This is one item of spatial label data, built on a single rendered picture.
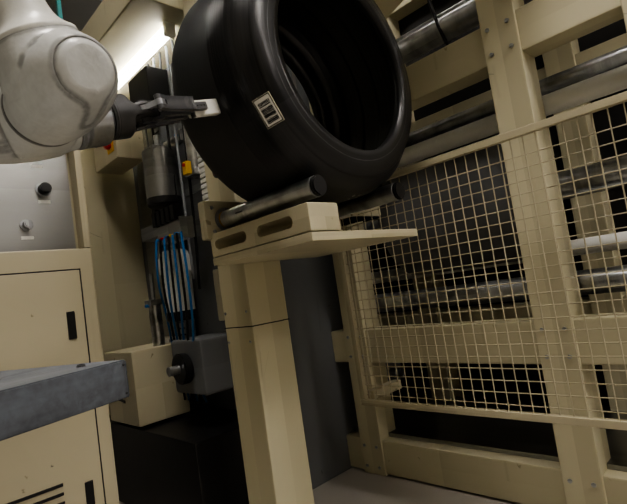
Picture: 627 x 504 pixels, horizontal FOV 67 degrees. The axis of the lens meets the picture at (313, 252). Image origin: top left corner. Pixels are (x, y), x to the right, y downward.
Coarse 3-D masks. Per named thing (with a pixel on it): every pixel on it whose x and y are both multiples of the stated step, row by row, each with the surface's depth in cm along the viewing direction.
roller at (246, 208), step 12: (300, 180) 99; (312, 180) 95; (324, 180) 97; (276, 192) 103; (288, 192) 100; (300, 192) 97; (312, 192) 96; (324, 192) 96; (240, 204) 114; (252, 204) 109; (264, 204) 106; (276, 204) 103; (288, 204) 102; (228, 216) 116; (240, 216) 113; (252, 216) 110
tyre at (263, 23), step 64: (256, 0) 91; (320, 0) 126; (192, 64) 98; (256, 64) 90; (320, 64) 142; (384, 64) 132; (192, 128) 104; (256, 128) 93; (320, 128) 97; (384, 128) 134; (256, 192) 109
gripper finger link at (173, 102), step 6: (156, 96) 80; (162, 96) 81; (168, 96) 82; (174, 96) 84; (180, 96) 85; (186, 96) 86; (168, 102) 82; (174, 102) 83; (180, 102) 85; (186, 102) 86; (162, 108) 80; (168, 108) 82; (174, 108) 83; (180, 108) 84; (186, 108) 86; (192, 108) 87
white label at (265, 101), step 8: (264, 96) 90; (256, 104) 91; (264, 104) 90; (272, 104) 90; (264, 112) 91; (272, 112) 91; (280, 112) 90; (264, 120) 92; (272, 120) 91; (280, 120) 91
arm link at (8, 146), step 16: (0, 96) 63; (0, 112) 63; (0, 128) 64; (0, 144) 65; (16, 144) 65; (32, 144) 65; (64, 144) 67; (80, 144) 74; (0, 160) 67; (16, 160) 68; (32, 160) 70
